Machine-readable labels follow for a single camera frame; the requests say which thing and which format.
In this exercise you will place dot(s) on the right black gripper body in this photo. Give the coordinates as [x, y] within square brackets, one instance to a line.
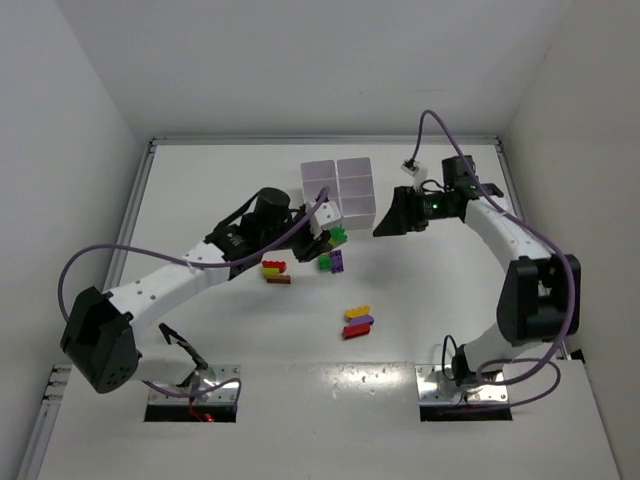
[407, 209]

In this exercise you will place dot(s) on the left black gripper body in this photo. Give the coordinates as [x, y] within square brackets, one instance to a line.
[304, 240]

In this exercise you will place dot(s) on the long red lego brick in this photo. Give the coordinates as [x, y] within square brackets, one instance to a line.
[351, 332]

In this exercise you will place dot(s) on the dark green lego brick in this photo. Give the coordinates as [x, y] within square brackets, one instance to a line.
[338, 232]

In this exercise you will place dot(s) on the brown lego plate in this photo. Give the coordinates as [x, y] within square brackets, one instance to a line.
[278, 279]

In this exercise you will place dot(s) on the yellow lego brick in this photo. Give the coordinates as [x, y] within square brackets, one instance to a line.
[357, 312]

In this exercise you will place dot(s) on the lavender curved lego brick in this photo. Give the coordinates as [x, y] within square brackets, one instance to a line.
[361, 320]

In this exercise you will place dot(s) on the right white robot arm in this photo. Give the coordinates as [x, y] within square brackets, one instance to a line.
[540, 292]

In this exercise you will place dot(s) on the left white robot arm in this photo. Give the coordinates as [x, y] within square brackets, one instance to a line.
[116, 336]

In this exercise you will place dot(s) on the purple lego plate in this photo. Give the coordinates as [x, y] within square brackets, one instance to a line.
[336, 261]

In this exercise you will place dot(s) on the right white compartment tray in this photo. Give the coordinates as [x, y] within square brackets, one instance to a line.
[356, 193]

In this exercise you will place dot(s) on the white compartment tray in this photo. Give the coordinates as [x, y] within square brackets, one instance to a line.
[315, 176]
[356, 193]

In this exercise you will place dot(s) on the left white compartment tray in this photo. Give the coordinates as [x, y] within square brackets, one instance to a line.
[315, 176]

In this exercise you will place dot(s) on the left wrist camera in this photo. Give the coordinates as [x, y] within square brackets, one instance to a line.
[325, 218]

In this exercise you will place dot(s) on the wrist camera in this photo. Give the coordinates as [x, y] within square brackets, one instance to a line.
[418, 172]
[325, 218]

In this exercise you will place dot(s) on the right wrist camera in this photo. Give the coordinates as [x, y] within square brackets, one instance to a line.
[418, 172]

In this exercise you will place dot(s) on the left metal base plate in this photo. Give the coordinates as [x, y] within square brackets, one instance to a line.
[217, 386]

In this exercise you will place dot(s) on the metal base plate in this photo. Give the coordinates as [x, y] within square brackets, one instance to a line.
[436, 389]
[217, 386]

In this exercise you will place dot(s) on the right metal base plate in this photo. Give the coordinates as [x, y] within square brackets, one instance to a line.
[436, 389]

